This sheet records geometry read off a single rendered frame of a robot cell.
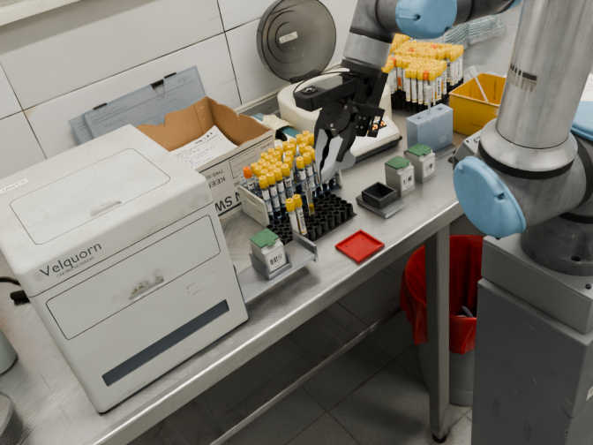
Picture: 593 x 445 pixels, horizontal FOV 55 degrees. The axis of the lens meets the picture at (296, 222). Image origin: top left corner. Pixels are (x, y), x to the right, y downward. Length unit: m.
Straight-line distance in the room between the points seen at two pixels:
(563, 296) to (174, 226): 0.58
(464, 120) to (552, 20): 0.78
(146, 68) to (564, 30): 1.02
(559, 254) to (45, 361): 0.86
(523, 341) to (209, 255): 0.54
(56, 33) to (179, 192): 0.65
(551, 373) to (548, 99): 0.52
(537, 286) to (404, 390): 1.06
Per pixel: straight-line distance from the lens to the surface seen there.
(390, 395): 1.96
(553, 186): 0.77
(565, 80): 0.69
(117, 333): 0.88
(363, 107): 0.98
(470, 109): 1.40
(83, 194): 0.88
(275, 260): 1.00
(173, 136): 1.45
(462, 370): 1.76
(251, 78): 1.61
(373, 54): 0.97
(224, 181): 1.22
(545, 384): 1.09
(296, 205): 1.08
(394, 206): 1.18
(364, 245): 1.11
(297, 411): 1.95
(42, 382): 1.07
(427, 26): 0.87
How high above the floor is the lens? 1.58
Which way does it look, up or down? 36 degrees down
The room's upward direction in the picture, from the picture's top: 11 degrees counter-clockwise
